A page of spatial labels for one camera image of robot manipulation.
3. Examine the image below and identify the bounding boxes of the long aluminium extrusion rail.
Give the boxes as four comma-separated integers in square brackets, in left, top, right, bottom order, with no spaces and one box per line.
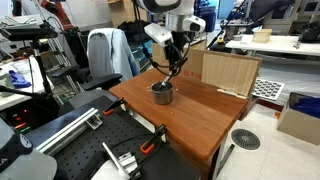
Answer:
[36,108,102,156]

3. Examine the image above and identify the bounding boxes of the small aluminium bracket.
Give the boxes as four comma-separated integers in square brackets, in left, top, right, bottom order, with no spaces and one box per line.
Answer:
[102,142,141,180]

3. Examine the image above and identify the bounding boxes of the blue cloth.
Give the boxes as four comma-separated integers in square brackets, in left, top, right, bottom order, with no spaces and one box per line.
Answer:
[9,70,31,89]

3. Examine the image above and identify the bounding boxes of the white background table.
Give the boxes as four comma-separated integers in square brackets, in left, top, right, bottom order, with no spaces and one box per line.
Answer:
[226,34,320,56]

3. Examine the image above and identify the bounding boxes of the small wooden box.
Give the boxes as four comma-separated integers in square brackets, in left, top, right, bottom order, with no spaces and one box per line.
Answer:
[253,29,272,43]

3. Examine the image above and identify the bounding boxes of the red robot arm background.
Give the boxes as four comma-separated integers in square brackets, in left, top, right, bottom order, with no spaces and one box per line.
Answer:
[38,0,73,30]

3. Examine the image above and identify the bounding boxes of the black and white marker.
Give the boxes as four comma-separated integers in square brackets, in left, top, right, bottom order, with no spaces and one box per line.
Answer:
[159,71,174,90]

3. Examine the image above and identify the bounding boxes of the brown cardboard panel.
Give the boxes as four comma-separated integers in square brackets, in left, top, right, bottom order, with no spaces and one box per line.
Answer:
[151,42,264,99]

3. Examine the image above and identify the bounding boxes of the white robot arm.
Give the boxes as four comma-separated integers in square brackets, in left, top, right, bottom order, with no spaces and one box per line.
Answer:
[132,0,206,77]

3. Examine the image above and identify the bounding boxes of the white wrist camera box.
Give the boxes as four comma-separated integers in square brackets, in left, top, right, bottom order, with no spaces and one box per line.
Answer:
[144,23,172,47]

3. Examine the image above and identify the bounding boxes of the cardboard box with blue item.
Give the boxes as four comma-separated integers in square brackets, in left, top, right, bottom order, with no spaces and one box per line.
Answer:
[277,92,320,145]

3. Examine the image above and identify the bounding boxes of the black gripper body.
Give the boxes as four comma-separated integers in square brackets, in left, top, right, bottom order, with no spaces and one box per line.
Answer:
[165,32,188,65]

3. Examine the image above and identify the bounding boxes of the orange black clamp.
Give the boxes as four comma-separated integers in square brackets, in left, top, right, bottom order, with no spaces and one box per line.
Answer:
[139,124,166,155]
[102,97,125,115]

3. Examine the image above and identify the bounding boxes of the grey office chair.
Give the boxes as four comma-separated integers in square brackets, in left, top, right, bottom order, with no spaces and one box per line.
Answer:
[52,28,122,92]

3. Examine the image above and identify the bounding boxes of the silver metal pot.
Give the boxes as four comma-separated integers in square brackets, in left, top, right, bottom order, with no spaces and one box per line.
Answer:
[148,82,174,105]

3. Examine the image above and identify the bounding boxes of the black perforated breadboard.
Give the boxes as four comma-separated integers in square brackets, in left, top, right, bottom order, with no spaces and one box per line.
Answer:
[54,108,200,180]

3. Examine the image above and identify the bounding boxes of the black camera on stand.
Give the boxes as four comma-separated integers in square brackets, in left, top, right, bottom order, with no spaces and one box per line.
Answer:
[0,21,58,99]

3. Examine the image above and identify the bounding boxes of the round black floor drain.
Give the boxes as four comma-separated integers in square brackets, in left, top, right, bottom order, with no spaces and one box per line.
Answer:
[231,129,260,150]

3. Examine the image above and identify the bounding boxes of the orange black clamp far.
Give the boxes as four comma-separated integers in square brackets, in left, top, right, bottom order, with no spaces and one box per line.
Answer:
[102,97,125,115]

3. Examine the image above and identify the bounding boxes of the orange black clamp near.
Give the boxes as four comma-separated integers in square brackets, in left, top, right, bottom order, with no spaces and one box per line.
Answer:
[139,124,166,155]

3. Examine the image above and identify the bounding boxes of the white perforated tray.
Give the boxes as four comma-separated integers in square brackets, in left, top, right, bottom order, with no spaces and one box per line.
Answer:
[252,79,284,100]

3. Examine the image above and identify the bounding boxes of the light blue jacket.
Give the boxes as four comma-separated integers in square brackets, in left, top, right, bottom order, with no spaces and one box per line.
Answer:
[87,27,141,82]

